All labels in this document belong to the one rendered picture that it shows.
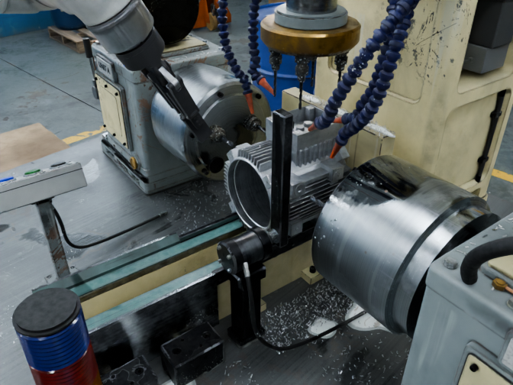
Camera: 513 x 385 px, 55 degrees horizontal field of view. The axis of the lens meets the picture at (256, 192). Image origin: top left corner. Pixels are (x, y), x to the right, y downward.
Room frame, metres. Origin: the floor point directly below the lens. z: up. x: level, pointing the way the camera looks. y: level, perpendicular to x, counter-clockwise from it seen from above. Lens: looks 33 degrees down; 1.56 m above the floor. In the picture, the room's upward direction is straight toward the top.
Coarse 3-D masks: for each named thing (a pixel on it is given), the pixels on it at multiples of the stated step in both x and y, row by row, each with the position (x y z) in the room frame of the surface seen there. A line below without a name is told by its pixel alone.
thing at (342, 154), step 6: (234, 150) 0.88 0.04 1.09; (342, 150) 0.88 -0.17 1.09; (228, 156) 0.88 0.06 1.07; (234, 156) 0.87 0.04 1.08; (336, 156) 0.88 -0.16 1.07; (342, 156) 0.87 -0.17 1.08; (348, 156) 0.88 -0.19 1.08; (270, 174) 0.78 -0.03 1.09; (264, 180) 0.78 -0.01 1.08; (270, 180) 0.77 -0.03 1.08; (270, 186) 0.77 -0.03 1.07; (234, 210) 0.87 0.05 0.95
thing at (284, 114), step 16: (288, 112) 0.70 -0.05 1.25; (288, 128) 0.69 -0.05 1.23; (272, 144) 0.71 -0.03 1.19; (288, 144) 0.69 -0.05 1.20; (272, 160) 0.71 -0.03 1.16; (288, 160) 0.69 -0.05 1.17; (272, 176) 0.71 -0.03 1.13; (288, 176) 0.69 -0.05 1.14; (272, 192) 0.70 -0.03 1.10; (288, 192) 0.69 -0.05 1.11; (272, 208) 0.70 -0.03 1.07; (288, 208) 0.69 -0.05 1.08; (272, 224) 0.70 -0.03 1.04; (288, 224) 0.69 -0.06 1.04
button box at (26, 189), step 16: (32, 176) 0.80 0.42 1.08; (48, 176) 0.81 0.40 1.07; (64, 176) 0.82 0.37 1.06; (80, 176) 0.84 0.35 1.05; (0, 192) 0.76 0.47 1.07; (16, 192) 0.77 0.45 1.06; (32, 192) 0.78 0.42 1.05; (48, 192) 0.80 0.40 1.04; (64, 192) 0.81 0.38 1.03; (0, 208) 0.75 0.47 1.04; (16, 208) 0.76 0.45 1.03
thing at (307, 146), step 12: (312, 108) 0.96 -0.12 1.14; (300, 120) 0.96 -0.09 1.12; (312, 120) 0.96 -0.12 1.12; (300, 132) 0.85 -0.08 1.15; (312, 132) 0.86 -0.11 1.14; (324, 132) 0.87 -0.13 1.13; (336, 132) 0.89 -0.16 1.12; (300, 144) 0.84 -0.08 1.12; (312, 144) 0.86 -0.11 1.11; (324, 144) 0.87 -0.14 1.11; (300, 156) 0.84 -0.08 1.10; (312, 156) 0.86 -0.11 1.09; (324, 156) 0.87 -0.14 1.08
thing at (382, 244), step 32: (384, 160) 0.70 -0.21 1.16; (352, 192) 0.64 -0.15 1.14; (384, 192) 0.62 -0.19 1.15; (416, 192) 0.61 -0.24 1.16; (448, 192) 0.61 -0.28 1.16; (320, 224) 0.64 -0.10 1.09; (352, 224) 0.60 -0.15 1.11; (384, 224) 0.58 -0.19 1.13; (416, 224) 0.56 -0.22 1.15; (448, 224) 0.55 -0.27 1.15; (480, 224) 0.57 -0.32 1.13; (320, 256) 0.62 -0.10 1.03; (352, 256) 0.57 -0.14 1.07; (384, 256) 0.54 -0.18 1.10; (416, 256) 0.53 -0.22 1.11; (352, 288) 0.56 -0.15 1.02; (384, 288) 0.52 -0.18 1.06; (416, 288) 0.50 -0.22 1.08; (384, 320) 0.51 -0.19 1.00; (416, 320) 0.51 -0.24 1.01
